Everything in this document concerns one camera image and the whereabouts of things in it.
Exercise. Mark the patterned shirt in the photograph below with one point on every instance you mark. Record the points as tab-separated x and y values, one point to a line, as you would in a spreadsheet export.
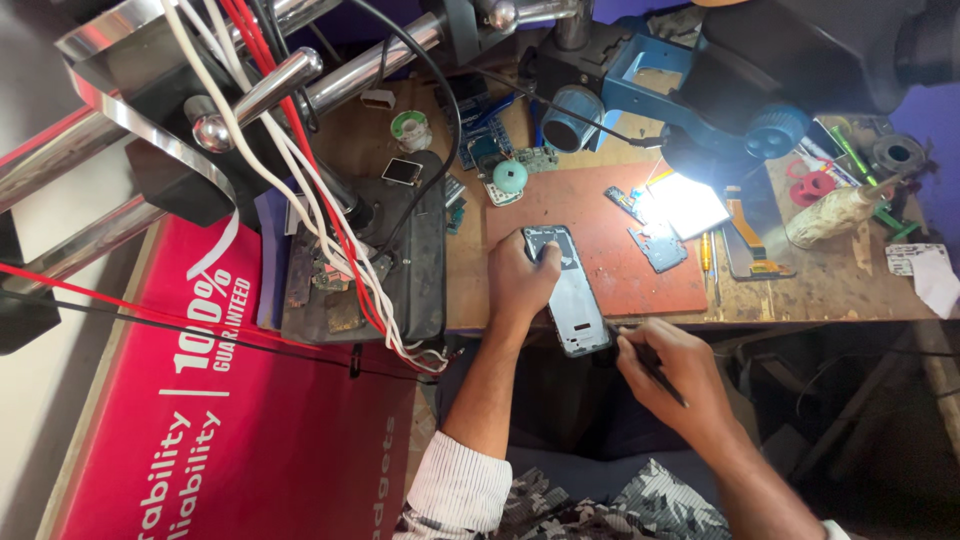
570	502

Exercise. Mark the chrome metal stand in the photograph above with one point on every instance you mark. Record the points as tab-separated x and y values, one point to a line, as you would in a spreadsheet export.
352	71

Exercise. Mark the red work mat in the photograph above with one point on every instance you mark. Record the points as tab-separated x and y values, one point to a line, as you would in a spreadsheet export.
622	277

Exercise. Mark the green plastic tool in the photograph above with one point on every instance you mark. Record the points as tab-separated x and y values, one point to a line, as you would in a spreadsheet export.
855	157

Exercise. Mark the small dark screen module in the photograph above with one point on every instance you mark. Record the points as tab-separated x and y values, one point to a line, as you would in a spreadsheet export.
402	172

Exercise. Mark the person's right hand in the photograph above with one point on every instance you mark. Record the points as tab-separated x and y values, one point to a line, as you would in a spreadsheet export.
686	382

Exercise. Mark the metal tweezers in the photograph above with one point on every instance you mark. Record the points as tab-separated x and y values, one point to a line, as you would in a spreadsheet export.
716	274

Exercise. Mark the white phone display panel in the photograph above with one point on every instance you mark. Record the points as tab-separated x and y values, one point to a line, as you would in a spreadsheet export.
688	204

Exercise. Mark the green circuit board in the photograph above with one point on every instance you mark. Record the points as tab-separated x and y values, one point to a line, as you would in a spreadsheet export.
538	159

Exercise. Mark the circuit boards on tray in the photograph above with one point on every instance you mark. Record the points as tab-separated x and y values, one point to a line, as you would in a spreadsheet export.
330	281

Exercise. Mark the grey-blue phone shield plate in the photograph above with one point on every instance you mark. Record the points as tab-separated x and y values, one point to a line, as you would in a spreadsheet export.
660	249

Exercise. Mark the red tape spool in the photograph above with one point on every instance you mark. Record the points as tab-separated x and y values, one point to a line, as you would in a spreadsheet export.
814	187

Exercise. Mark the black chrome-edged bracket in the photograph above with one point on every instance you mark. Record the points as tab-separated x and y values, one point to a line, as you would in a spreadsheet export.
142	82

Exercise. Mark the red printed board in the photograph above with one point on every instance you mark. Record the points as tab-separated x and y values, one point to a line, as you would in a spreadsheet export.
225	435

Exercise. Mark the black pointed hand tool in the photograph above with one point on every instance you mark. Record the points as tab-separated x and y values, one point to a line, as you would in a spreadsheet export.
667	384

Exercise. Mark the white paper sheet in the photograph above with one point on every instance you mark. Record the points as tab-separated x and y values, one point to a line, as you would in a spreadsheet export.
934	277

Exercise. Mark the grey smartphone frame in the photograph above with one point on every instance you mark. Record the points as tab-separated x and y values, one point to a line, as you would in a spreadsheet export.
576	307

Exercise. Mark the blue circuit board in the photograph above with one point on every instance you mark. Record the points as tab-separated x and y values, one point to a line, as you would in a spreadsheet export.
480	135

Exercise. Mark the white plastic connector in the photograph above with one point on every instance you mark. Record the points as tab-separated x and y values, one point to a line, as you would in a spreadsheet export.
378	99

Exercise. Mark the small white circuit board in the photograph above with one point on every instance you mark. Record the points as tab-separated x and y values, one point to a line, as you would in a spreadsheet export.
501	196

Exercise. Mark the person's left hand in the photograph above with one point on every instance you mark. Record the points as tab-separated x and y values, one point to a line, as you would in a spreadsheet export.
517	289

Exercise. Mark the blue and black microscope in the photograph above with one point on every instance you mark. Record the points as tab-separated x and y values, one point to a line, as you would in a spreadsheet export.
720	82

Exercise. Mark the small dark phone board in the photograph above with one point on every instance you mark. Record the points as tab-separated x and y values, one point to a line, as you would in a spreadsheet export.
622	201

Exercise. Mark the green and white solder spool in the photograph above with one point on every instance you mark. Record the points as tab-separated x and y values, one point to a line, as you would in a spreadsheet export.
412	131

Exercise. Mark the teal round cap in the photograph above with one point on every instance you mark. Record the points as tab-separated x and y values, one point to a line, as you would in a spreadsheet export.
511	175

